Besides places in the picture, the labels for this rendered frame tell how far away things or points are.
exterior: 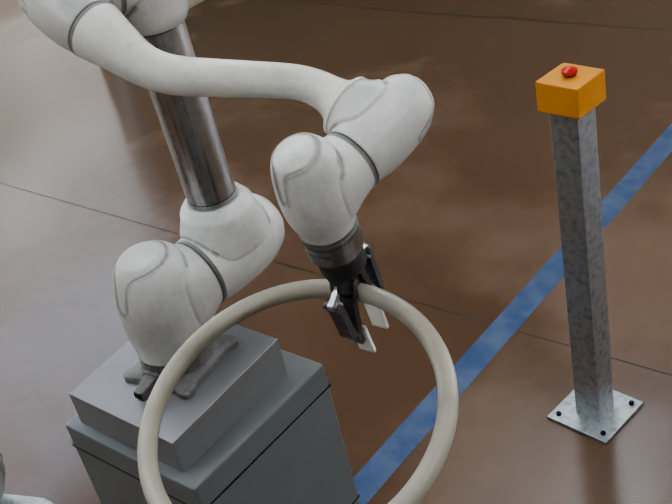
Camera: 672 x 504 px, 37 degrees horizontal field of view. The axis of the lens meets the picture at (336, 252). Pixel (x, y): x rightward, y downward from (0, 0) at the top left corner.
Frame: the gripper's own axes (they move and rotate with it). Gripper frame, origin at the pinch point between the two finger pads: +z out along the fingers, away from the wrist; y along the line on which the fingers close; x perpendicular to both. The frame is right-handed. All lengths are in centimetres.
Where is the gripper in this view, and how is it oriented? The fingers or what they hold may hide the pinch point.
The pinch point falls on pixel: (369, 326)
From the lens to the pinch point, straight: 166.1
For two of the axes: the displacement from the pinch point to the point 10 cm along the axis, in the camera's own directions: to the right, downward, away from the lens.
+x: 8.5, 1.9, -4.9
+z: 2.7, 6.4, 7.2
